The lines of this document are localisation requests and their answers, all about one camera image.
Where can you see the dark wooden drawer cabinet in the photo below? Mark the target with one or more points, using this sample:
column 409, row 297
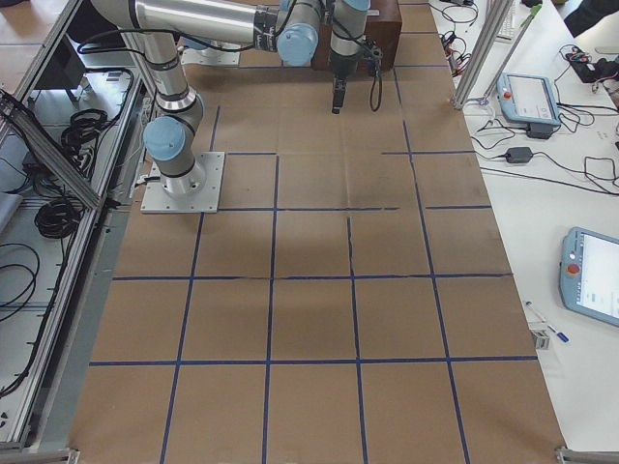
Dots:
column 383, row 26

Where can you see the black power adapter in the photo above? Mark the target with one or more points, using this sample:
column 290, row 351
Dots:
column 518, row 155

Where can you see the teach pendant upper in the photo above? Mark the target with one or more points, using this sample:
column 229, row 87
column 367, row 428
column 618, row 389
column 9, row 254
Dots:
column 525, row 98

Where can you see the teach pendant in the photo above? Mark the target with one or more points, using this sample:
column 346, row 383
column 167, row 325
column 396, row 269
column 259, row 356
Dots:
column 588, row 275
column 525, row 98

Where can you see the brown paper table cover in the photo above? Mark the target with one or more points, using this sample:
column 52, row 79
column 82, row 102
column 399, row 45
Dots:
column 350, row 302

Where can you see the teach pendant lower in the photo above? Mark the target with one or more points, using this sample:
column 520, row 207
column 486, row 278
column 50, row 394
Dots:
column 588, row 275

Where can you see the small metal binder clip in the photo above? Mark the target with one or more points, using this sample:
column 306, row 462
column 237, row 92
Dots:
column 541, row 339

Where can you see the blue white pen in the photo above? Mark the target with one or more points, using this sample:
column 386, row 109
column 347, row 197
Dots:
column 562, row 336

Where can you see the aluminium frame post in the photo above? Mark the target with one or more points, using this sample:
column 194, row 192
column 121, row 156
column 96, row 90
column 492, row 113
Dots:
column 498, row 11

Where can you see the square metal base plate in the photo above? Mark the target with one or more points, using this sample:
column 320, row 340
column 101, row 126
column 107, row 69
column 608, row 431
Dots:
column 197, row 192

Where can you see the aluminium side frame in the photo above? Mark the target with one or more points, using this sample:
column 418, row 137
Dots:
column 65, row 118

